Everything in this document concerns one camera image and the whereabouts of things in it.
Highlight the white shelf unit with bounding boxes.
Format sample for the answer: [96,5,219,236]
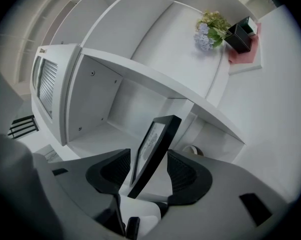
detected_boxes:
[65,47,248,164]

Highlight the purple flowers in black pot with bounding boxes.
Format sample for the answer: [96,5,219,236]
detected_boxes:
[193,10,253,54]

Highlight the black framed nature picture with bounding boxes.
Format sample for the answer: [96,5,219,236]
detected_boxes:
[127,114,183,200]

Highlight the black metal rack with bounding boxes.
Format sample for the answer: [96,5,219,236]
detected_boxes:
[7,114,40,140]

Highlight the brown round bowl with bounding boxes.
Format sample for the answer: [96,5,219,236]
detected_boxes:
[182,144,204,157]

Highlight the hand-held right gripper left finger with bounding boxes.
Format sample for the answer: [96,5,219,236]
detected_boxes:
[32,148,132,240]

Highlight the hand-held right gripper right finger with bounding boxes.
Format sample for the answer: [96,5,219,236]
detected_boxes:
[140,149,291,240]

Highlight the white desk with drawers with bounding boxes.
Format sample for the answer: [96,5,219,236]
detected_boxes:
[190,5,301,205]

